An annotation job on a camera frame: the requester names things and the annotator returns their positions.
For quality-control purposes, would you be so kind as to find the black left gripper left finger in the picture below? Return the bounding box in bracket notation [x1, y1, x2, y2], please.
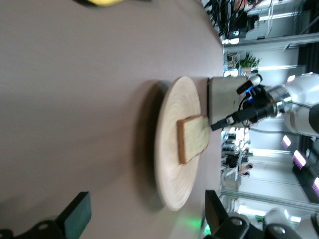
[23, 191, 92, 239]

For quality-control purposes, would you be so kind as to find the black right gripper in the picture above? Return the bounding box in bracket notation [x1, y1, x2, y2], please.
[210, 86, 274, 132]

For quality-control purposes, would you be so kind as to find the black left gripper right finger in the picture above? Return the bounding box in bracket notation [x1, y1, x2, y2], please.
[204, 189, 251, 239]

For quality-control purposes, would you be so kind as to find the round wooden plate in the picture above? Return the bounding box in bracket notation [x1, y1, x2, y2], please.
[154, 76, 202, 212]

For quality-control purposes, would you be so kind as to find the green potted plant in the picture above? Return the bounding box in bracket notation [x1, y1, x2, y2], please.
[236, 53, 262, 75]

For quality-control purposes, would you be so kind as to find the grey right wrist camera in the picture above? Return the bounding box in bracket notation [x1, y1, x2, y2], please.
[236, 74, 264, 95]

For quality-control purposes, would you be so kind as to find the slice of brown bread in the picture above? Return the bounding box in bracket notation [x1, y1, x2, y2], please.
[176, 115, 211, 165]

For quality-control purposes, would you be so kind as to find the grey metal frame beam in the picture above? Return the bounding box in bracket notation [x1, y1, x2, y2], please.
[221, 32, 319, 53]

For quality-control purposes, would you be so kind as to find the yellow quilted oven mitt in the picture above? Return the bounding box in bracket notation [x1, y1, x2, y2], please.
[74, 0, 125, 7]

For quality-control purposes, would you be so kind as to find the silver two-slot toaster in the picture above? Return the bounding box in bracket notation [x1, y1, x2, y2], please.
[207, 76, 250, 125]

